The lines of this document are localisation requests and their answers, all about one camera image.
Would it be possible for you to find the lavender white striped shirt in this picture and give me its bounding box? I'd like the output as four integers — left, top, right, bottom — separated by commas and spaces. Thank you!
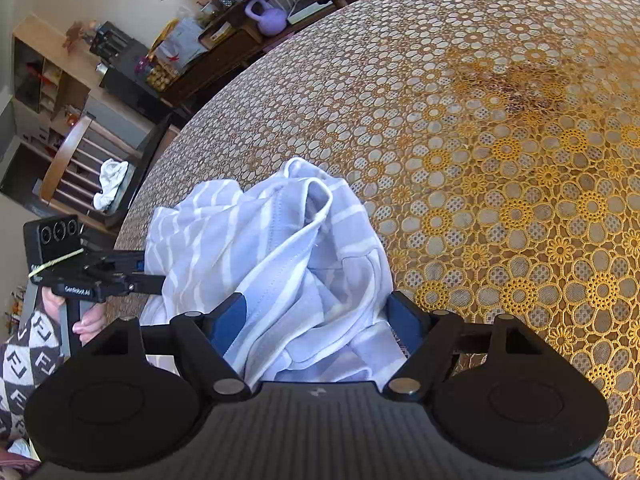
139, 157, 408, 393

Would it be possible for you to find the black cabinet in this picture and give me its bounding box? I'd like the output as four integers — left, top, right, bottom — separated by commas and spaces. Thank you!
100, 67, 176, 121

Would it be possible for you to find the person's left forearm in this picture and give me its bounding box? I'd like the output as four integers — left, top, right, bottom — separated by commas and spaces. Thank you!
0, 310, 66, 441

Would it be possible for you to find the purple kettlebell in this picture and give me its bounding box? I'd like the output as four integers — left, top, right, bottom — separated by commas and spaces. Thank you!
243, 0, 287, 37

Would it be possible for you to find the white crumpled cloth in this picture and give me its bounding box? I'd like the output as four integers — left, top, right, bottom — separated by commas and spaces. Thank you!
92, 158, 130, 212

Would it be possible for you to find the grey gift bag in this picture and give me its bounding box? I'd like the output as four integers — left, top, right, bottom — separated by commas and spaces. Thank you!
157, 17, 208, 68

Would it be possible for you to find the pink flower vase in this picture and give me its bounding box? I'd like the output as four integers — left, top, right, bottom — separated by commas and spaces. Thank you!
62, 20, 98, 51

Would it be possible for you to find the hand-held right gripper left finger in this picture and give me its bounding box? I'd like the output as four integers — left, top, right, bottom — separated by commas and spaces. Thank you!
95, 291, 252, 403

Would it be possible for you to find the dark wooden tv cabinet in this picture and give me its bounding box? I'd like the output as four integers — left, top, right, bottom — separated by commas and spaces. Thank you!
160, 0, 351, 106

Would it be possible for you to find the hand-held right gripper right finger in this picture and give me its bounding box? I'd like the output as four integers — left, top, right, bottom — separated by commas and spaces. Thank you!
382, 290, 548, 403

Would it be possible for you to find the floral lace tablecloth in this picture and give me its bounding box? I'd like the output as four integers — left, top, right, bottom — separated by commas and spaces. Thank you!
115, 0, 640, 480

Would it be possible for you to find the black coffee machine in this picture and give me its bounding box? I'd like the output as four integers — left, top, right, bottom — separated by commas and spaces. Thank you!
89, 21, 130, 68

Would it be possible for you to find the jar of gold chocolates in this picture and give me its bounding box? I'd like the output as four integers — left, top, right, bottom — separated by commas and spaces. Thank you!
135, 55, 180, 93

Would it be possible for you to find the yellow white box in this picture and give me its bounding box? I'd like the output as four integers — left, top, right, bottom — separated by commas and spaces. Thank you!
197, 20, 238, 48

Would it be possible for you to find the person's left hand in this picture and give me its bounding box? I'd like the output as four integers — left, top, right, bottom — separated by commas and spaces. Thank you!
41, 290, 108, 346

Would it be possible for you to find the white flat box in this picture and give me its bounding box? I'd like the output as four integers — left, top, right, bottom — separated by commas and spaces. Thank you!
287, 0, 336, 26

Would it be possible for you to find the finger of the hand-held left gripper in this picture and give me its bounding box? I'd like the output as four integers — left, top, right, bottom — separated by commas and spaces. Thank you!
121, 274, 167, 296
106, 255, 147, 274

